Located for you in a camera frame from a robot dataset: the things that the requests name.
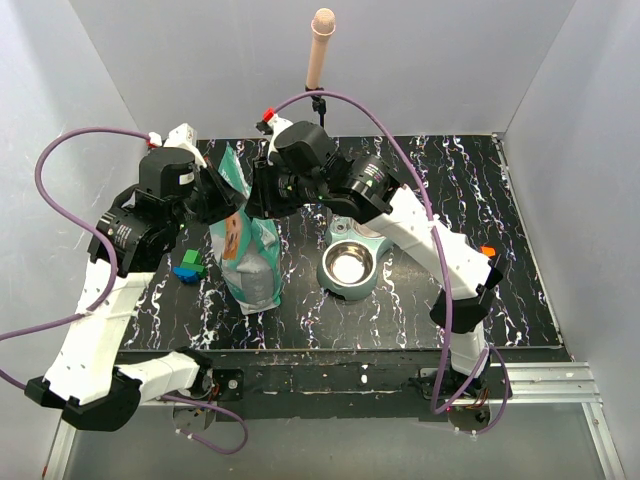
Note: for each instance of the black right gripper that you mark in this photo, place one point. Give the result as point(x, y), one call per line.
point(261, 202)

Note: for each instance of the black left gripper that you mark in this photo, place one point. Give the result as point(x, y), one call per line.
point(229, 199)

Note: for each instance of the green pet food bag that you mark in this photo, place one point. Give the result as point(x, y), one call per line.
point(248, 253)

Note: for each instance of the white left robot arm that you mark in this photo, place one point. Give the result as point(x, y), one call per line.
point(93, 391)

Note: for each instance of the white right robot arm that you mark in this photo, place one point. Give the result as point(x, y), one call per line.
point(371, 192)

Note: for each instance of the teal double pet bowl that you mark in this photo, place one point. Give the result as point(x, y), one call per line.
point(349, 264)

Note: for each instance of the green toy block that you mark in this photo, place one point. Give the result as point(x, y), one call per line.
point(192, 262)

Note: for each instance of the blue toy block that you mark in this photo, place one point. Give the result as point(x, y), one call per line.
point(186, 275)

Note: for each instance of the black tripod stand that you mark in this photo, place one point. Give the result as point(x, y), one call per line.
point(318, 103)

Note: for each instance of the beige microphone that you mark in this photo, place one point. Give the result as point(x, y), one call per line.
point(322, 28)

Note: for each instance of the orange small toy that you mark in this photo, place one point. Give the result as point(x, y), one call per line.
point(488, 251)

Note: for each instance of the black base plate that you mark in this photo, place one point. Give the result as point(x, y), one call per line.
point(324, 384)

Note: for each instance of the aluminium rail frame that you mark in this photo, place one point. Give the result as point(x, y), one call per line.
point(542, 421)

